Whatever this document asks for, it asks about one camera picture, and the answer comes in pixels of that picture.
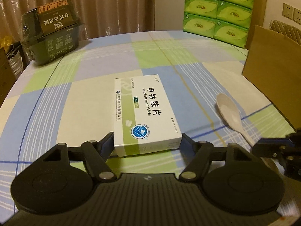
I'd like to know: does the quilted brown chair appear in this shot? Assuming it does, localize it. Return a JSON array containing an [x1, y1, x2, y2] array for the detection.
[[269, 20, 301, 45]]

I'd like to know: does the white plastic spoon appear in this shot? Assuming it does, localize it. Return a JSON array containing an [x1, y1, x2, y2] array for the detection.
[[216, 93, 255, 147]]

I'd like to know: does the brown cardboard box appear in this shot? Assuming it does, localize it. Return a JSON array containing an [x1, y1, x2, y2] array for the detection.
[[242, 26, 301, 130]]

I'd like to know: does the white tablet medicine box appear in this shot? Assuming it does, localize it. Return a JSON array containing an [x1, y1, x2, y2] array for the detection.
[[113, 75, 182, 157]]

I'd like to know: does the green tissue pack stack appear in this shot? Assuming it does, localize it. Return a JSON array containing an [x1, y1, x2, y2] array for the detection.
[[183, 0, 254, 48]]

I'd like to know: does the brown curtain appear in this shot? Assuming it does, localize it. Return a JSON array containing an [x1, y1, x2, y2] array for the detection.
[[1, 0, 155, 41]]

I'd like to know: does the checkered tablecloth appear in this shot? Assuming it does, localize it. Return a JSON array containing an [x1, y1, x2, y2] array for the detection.
[[1, 31, 293, 222]]

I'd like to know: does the dark green food container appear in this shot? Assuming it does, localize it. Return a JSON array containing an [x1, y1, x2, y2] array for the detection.
[[21, 0, 83, 66]]

